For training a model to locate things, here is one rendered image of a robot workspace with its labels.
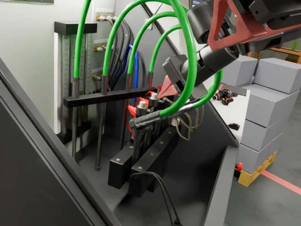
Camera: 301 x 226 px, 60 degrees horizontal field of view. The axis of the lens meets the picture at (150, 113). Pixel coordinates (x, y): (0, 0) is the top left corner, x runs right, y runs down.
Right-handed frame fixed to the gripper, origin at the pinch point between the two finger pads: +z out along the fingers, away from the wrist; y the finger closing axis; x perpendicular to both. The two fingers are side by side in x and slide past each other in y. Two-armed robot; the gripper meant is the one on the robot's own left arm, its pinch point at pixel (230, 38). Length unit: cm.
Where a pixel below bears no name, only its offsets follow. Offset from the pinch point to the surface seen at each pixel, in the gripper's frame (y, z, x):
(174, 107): 1.5, 16.0, 2.3
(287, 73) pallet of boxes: -181, 127, -17
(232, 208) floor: -95, 162, 62
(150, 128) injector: -2.6, 37.6, 0.6
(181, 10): -1.8, 7.2, -9.9
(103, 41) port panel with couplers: -8, 56, -37
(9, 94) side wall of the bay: 24.6, 12.7, -5.6
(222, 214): -8.8, 34.1, 25.9
